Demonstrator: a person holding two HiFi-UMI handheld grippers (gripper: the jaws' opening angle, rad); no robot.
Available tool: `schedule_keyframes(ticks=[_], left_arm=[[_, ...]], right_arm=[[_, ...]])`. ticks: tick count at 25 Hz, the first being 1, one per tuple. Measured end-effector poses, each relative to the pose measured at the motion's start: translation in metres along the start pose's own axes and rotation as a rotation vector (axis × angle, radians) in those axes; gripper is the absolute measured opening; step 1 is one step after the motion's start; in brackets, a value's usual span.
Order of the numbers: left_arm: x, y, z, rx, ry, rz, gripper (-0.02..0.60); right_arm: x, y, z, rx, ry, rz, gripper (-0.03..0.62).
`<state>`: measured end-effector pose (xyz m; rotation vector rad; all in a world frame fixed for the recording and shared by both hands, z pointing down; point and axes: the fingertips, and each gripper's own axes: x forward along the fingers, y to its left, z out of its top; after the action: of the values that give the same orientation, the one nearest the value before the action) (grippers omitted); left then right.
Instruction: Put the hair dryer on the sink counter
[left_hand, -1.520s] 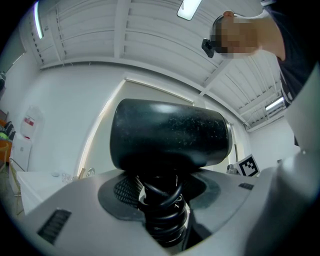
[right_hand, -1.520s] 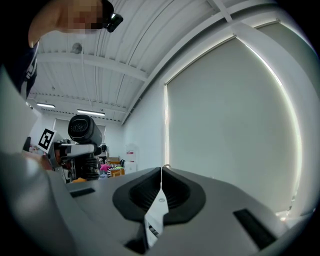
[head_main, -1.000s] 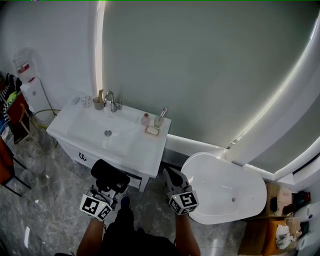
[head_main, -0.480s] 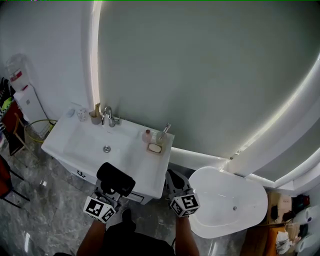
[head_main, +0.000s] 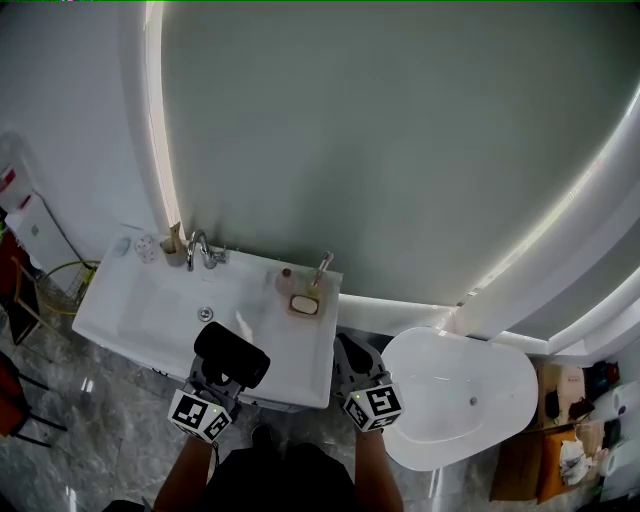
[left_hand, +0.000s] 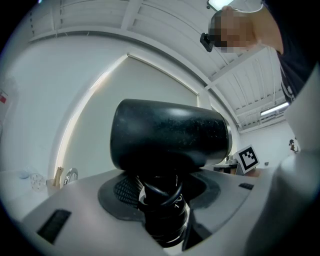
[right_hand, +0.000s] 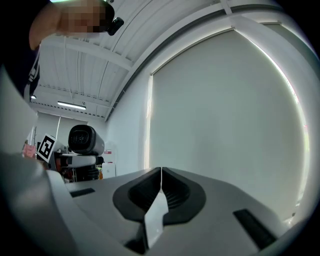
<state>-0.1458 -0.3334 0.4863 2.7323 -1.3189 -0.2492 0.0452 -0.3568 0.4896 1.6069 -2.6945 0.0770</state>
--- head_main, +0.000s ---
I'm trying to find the person's left forearm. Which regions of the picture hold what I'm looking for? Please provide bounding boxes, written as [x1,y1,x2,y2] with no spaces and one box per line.
[152,434,221,512]

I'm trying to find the small cardboard box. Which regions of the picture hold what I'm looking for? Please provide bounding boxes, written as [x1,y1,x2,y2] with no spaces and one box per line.
[537,362,589,431]

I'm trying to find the chrome faucet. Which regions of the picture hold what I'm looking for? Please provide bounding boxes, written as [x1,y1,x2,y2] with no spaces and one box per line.
[185,229,229,273]

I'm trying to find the person's black shorts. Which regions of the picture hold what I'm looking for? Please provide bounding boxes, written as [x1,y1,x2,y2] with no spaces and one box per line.
[199,443,357,512]

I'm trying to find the person's right forearm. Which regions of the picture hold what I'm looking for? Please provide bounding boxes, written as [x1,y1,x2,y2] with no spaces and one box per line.
[353,427,405,512]

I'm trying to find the white bathtub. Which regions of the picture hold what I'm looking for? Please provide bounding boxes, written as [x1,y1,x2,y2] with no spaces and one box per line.
[379,327,540,472]

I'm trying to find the white vanity sink cabinet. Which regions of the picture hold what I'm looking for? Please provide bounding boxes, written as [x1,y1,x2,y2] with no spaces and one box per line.
[72,232,345,411]

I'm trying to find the pink round bottle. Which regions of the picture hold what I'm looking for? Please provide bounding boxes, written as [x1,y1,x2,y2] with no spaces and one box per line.
[274,268,301,296]

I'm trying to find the pink white toothbrush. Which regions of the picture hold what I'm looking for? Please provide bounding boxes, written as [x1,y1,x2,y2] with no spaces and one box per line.
[312,251,335,287]

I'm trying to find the crumpled white cloth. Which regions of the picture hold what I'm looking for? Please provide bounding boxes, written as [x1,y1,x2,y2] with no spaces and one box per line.
[559,439,609,486]

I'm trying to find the beige cup with wooden brush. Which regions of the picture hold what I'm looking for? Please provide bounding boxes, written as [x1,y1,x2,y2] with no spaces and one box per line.
[159,223,185,269]

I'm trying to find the brown storage box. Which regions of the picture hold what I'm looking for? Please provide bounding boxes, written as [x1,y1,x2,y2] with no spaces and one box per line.
[0,230,24,301]

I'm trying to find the person's black shirt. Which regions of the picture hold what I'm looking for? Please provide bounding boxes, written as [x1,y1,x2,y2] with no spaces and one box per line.
[107,497,161,512]

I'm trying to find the white water dispenser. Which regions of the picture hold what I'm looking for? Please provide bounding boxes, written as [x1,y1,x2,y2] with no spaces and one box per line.
[3,192,76,271]

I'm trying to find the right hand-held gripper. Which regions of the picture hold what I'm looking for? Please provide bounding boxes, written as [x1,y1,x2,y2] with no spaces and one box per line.
[333,333,404,433]

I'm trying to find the white plastic appliance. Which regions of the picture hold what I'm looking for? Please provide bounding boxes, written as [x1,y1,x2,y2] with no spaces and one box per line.
[597,382,640,501]

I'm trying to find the large cardboard box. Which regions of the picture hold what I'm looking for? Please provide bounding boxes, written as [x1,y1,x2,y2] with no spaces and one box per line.
[489,429,601,504]

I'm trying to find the soap tray with soap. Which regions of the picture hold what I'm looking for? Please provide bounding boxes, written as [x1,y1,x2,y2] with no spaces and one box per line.
[287,292,324,319]

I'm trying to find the dotted glass cup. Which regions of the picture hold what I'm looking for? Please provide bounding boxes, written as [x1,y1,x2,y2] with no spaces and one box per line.
[134,233,159,265]

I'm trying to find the clear water bottle red label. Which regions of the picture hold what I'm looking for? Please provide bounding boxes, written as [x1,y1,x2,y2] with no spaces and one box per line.
[0,130,36,211]

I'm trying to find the wooden folding chair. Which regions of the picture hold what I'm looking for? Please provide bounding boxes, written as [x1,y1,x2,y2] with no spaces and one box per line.
[9,254,56,346]

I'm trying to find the person's left shoe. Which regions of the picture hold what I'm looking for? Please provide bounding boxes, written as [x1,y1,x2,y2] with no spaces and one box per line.
[249,424,277,451]

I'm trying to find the narrow grey roller blind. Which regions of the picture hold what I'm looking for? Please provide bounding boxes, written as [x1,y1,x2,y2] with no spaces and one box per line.
[502,259,640,344]

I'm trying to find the yellow wire basket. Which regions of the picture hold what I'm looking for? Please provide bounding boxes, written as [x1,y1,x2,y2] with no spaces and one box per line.
[42,259,101,316]

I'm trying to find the black red bag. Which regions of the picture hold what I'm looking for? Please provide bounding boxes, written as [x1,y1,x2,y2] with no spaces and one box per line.
[582,360,621,401]

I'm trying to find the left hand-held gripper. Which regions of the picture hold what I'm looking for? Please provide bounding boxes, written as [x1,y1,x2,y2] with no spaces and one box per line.
[167,349,245,444]

